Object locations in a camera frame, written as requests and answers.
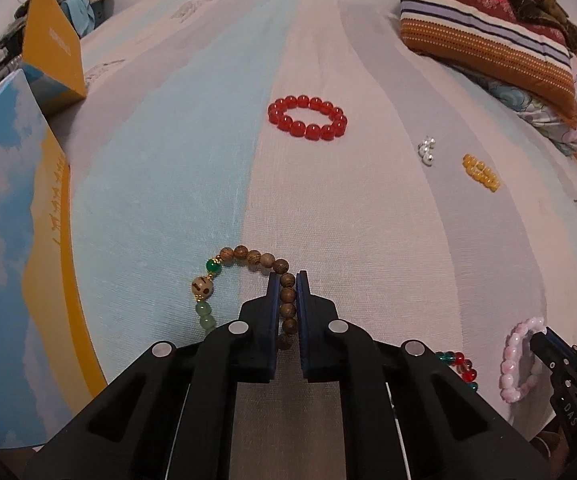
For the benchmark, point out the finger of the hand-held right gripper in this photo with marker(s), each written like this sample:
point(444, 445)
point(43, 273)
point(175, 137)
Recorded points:
point(548, 360)
point(556, 342)

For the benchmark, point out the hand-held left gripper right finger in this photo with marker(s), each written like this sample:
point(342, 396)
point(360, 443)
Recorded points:
point(304, 320)

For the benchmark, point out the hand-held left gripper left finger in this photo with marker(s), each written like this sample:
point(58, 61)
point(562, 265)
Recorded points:
point(270, 320)

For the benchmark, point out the white pearl earring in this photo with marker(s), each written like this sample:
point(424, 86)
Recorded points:
point(428, 160)

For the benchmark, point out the floral pillow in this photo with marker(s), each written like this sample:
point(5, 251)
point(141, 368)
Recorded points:
point(543, 110)

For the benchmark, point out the striped red pillow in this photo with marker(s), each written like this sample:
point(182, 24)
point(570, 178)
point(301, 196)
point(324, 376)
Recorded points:
point(478, 30)

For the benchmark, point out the blue cloth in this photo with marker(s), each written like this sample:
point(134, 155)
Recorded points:
point(78, 12)

